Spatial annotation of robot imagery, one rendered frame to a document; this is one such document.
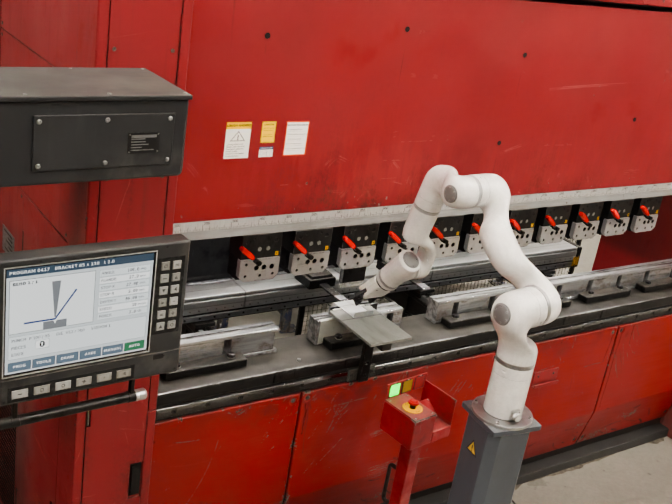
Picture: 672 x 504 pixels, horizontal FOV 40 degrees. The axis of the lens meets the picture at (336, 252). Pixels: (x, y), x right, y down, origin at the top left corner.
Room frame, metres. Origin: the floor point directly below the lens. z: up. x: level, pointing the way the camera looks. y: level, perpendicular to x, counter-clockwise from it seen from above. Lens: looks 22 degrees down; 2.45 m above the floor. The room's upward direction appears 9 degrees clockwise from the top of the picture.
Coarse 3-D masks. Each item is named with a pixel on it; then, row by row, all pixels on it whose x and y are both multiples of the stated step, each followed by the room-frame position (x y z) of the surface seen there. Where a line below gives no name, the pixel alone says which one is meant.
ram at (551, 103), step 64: (256, 0) 2.74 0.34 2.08; (320, 0) 2.88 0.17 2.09; (384, 0) 3.02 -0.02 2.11; (448, 0) 3.18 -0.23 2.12; (512, 0) 3.36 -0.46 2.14; (192, 64) 2.63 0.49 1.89; (256, 64) 2.76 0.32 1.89; (320, 64) 2.90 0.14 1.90; (384, 64) 3.05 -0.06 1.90; (448, 64) 3.21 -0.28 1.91; (512, 64) 3.40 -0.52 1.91; (576, 64) 3.60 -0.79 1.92; (640, 64) 3.83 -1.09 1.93; (192, 128) 2.65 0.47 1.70; (256, 128) 2.78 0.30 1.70; (320, 128) 2.92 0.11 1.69; (384, 128) 3.08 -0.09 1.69; (448, 128) 3.25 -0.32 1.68; (512, 128) 3.44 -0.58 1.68; (576, 128) 3.65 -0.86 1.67; (640, 128) 3.90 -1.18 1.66; (192, 192) 2.66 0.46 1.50; (256, 192) 2.79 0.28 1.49; (320, 192) 2.94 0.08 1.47; (384, 192) 3.11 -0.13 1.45; (512, 192) 3.49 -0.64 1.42; (640, 192) 3.97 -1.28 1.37
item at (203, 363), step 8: (240, 352) 2.80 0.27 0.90; (192, 360) 2.70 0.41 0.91; (200, 360) 2.71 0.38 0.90; (208, 360) 2.71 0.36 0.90; (216, 360) 2.72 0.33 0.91; (224, 360) 2.73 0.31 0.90; (232, 360) 2.74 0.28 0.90; (240, 360) 2.75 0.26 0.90; (184, 368) 2.64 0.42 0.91; (192, 368) 2.65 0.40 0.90; (200, 368) 2.66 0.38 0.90; (208, 368) 2.68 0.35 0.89; (216, 368) 2.70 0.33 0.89; (224, 368) 2.72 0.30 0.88; (232, 368) 2.74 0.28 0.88; (168, 376) 2.60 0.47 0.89; (176, 376) 2.61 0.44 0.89; (184, 376) 2.63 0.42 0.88
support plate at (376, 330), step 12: (336, 312) 3.04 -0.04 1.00; (348, 324) 2.96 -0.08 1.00; (360, 324) 2.97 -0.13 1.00; (372, 324) 2.99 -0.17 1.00; (384, 324) 3.00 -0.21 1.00; (360, 336) 2.88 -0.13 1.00; (372, 336) 2.89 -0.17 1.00; (384, 336) 2.91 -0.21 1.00; (396, 336) 2.92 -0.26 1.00; (408, 336) 2.94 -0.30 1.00
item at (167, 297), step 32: (0, 256) 1.79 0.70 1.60; (32, 256) 1.81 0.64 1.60; (64, 256) 1.85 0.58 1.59; (96, 256) 1.89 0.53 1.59; (160, 256) 1.99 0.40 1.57; (0, 288) 1.76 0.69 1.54; (160, 288) 2.00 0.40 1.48; (0, 320) 1.76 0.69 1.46; (160, 320) 2.00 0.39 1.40; (0, 352) 1.76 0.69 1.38; (128, 352) 1.96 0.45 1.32; (160, 352) 2.01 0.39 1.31; (0, 384) 1.76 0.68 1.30; (32, 384) 1.81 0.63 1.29; (64, 384) 1.85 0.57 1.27; (96, 384) 1.90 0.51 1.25
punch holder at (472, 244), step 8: (464, 216) 3.42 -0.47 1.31; (472, 216) 3.38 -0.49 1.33; (480, 216) 3.40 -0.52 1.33; (464, 224) 3.41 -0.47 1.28; (480, 224) 3.40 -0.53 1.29; (464, 232) 3.41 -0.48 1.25; (472, 232) 3.38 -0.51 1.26; (464, 240) 3.40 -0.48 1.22; (472, 240) 3.39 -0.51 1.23; (464, 248) 3.39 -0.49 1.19; (472, 248) 3.39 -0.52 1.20; (480, 248) 3.42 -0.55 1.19
